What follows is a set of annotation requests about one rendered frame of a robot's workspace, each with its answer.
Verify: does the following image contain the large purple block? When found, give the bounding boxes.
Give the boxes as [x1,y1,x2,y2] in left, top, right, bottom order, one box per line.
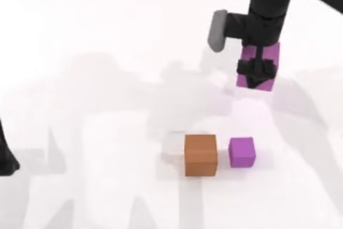
[236,41,281,92]

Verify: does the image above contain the small purple cube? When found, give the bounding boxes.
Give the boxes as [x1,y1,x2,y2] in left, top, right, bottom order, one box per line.
[228,137,257,168]

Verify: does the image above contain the orange-brown cube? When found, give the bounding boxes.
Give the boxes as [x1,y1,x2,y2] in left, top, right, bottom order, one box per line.
[184,134,218,178]

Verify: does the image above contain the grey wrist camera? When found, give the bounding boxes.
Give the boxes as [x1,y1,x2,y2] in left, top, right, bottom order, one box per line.
[207,10,229,53]

